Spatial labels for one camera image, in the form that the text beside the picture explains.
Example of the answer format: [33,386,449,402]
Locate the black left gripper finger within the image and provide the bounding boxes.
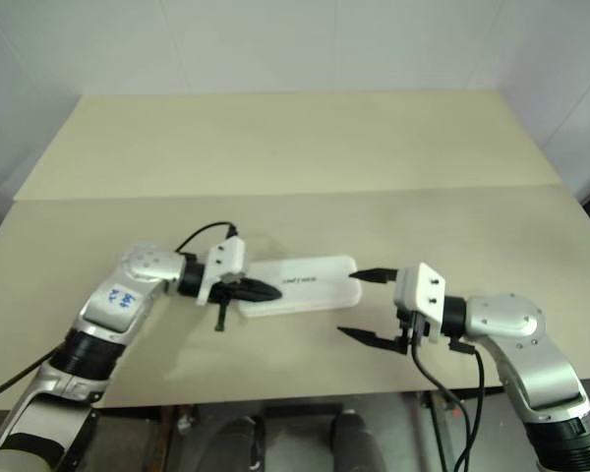
[227,289,283,303]
[239,277,284,297]

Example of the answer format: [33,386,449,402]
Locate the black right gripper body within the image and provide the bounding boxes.
[395,304,428,356]

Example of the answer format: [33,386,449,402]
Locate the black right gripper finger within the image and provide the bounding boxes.
[335,325,409,357]
[349,266,400,286]

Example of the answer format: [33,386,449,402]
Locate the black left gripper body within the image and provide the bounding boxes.
[209,274,246,334]

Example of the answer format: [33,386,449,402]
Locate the white pencil case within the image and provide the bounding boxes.
[235,253,363,319]

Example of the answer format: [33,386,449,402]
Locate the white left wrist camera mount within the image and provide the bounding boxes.
[195,236,250,308]

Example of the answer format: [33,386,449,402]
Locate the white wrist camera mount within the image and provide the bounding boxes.
[195,236,250,308]
[391,262,448,344]

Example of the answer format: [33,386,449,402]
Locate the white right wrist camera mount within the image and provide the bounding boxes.
[391,262,448,344]

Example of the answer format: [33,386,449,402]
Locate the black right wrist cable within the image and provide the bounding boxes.
[409,324,473,472]
[447,341,486,466]

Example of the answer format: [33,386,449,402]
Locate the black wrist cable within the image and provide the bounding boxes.
[447,341,486,466]
[175,222,240,253]
[409,324,473,472]

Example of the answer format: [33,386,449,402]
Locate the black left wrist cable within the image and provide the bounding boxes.
[175,222,240,253]

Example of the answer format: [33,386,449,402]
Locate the thick black cable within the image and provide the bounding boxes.
[0,345,64,405]

